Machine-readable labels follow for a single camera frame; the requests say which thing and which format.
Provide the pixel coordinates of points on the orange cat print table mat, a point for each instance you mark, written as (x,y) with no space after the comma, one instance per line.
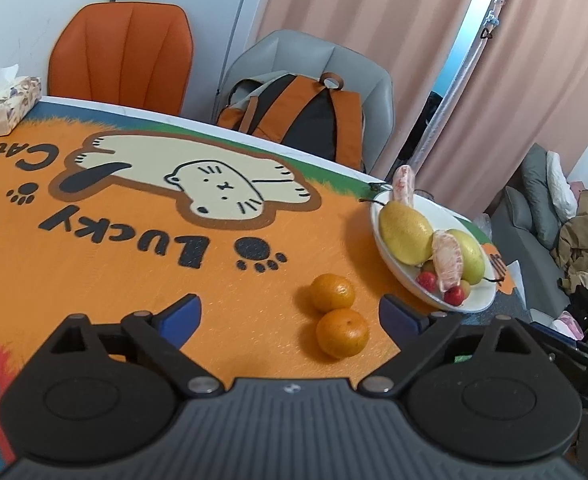
(123,255)

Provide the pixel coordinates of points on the orange and black backpack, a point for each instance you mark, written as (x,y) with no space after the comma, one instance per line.
(309,115)

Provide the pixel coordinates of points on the white oval plate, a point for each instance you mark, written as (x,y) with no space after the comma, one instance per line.
(476,297)

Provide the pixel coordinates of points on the patterned tissue box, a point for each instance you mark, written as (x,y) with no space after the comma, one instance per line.
(3,107)

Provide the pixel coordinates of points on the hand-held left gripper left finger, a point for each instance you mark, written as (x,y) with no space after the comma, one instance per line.
(181,314)

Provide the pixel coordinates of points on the pink curtain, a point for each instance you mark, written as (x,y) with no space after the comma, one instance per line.
(534,70)
(364,35)

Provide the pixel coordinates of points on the brown round fruit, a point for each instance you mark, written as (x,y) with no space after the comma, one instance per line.
(466,287)

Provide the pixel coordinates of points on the long pink pomelo slice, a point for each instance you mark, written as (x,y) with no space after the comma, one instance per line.
(403,185)

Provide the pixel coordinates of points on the grey sofa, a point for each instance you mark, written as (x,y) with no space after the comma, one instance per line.
(534,280)

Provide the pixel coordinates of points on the black hair clip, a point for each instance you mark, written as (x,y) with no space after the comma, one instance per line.
(485,34)

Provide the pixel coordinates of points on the small red fruit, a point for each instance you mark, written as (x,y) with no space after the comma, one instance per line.
(455,296)
(427,281)

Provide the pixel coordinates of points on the orange padded chair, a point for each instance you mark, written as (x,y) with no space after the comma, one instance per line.
(123,55)

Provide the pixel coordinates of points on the peeled pomelo segment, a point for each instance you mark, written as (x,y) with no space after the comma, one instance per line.
(448,260)

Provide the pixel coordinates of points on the large orange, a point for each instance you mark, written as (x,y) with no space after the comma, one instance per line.
(343,334)

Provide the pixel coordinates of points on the large grey pillow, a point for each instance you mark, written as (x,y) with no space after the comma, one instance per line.
(541,195)

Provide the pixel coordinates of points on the pink cloth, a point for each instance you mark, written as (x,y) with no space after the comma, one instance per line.
(570,321)

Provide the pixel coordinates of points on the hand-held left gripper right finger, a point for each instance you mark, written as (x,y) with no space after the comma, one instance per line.
(396,314)

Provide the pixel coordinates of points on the grey padded chair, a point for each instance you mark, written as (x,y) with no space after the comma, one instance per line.
(374,105)

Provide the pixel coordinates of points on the large yellow pear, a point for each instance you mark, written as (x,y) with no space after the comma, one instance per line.
(406,232)

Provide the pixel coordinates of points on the small grey pillow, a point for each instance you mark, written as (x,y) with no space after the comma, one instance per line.
(519,207)

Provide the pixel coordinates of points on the brown clothes pile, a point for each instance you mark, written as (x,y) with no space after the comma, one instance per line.
(586,240)

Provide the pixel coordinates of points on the small yellow pear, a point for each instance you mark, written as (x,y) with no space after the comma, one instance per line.
(471,257)

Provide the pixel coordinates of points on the blue hair clip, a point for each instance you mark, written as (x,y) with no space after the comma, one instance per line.
(493,20)

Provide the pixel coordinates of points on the small orange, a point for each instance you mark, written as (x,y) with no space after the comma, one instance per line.
(332,292)

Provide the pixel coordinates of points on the white wall pipe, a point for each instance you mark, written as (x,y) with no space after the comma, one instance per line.
(236,20)

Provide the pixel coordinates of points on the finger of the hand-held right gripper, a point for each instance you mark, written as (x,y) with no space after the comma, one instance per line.
(569,350)

